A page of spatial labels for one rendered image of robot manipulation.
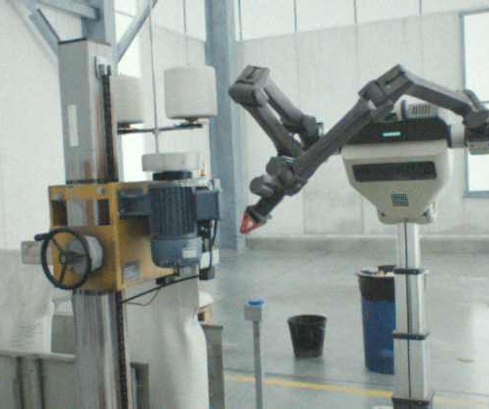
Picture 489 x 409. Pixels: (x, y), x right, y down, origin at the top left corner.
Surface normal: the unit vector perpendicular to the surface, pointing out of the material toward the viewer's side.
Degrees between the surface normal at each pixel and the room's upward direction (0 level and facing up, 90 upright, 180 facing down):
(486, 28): 90
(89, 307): 90
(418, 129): 130
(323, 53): 90
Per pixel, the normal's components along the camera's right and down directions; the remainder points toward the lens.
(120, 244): 0.90, -0.02
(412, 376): -0.43, 0.07
